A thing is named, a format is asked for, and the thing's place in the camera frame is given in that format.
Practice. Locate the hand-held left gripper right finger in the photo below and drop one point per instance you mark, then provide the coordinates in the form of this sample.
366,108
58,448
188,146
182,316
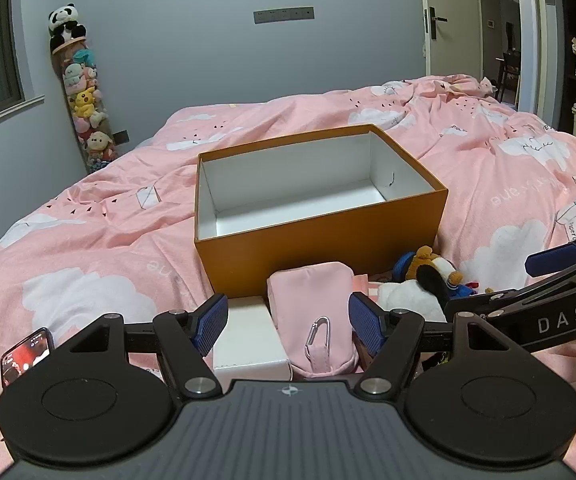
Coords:
365,322

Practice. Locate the plush toy duck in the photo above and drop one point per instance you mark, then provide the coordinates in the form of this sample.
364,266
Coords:
402,297

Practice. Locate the panda plush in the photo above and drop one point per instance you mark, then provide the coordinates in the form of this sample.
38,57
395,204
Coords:
65,22

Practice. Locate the smartphone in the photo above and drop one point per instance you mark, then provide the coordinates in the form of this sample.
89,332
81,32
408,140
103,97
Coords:
25,355

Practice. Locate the white cardboard box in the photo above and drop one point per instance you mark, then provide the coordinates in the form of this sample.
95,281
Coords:
248,340

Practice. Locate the pink striped plush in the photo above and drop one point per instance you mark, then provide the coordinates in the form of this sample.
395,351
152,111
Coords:
370,287

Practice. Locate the dark wall outlet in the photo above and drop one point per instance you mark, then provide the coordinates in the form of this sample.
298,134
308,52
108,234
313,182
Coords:
120,136

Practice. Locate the column of plush toys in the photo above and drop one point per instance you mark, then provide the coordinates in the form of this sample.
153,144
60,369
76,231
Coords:
85,105

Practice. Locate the pink cloud printed blanket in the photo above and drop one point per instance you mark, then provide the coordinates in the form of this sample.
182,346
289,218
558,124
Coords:
118,240

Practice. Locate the grey wall switch panel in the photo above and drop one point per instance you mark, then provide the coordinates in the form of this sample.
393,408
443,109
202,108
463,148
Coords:
284,14

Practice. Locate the brown bear plush blue hat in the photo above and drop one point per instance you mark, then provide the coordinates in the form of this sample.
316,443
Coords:
425,256

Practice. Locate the dark chair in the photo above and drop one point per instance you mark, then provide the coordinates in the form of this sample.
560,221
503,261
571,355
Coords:
510,72

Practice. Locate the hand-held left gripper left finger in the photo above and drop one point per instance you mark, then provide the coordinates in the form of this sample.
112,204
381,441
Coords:
213,325

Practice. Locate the pink fabric pouch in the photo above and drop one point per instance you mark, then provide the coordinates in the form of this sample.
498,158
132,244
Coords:
308,295

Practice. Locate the white door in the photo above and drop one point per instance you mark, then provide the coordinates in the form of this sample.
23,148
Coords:
450,15

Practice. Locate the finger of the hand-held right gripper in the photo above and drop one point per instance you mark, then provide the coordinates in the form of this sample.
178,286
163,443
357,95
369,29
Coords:
557,260
557,312

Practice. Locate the orange cardboard box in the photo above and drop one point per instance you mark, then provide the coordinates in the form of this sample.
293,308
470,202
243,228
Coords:
318,250

